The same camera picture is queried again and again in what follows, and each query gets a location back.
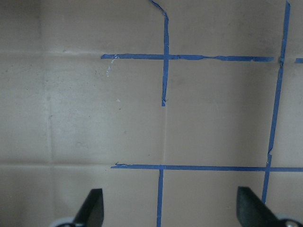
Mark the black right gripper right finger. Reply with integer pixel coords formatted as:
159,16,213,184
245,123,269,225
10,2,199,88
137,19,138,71
236,186,303,227

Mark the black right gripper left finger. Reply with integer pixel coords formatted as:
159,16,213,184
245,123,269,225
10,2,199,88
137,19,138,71
72,189,104,227

